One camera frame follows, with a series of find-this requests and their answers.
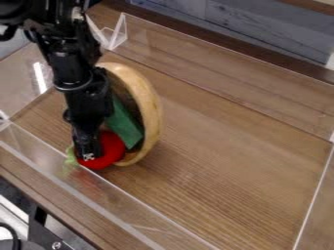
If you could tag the wooden bowl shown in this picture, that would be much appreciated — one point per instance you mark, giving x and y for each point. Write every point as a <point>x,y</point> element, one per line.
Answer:
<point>135,91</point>

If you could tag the red plush tomato toy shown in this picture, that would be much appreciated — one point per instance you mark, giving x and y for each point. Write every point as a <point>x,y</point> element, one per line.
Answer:
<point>114,151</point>

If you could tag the black metal table leg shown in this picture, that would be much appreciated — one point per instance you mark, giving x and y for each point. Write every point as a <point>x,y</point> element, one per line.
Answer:
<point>39,234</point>

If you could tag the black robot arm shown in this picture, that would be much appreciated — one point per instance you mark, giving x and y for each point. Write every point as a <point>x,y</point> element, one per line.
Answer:
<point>55,25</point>

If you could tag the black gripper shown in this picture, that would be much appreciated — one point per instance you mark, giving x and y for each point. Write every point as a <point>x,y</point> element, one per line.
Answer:
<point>90,105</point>

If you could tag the green rectangular block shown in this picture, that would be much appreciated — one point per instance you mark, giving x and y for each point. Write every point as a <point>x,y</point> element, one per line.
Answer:
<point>120,122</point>

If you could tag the clear acrylic corner bracket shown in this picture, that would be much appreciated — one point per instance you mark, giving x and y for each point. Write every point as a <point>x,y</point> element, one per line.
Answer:
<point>110,37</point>

